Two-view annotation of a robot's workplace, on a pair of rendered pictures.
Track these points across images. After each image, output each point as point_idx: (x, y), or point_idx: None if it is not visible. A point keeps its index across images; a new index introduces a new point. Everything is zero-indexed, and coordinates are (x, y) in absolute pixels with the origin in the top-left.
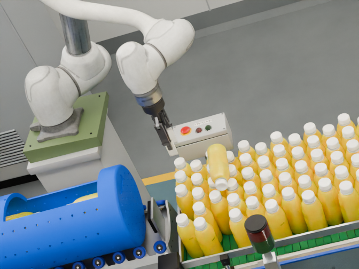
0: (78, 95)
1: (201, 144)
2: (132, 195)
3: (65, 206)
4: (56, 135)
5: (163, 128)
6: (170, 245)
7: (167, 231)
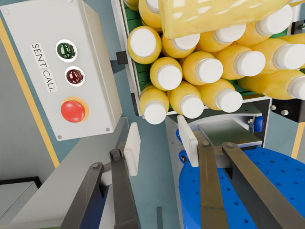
0: None
1: (105, 73)
2: (224, 181)
3: None
4: None
5: (285, 217)
6: (249, 111)
7: (217, 118)
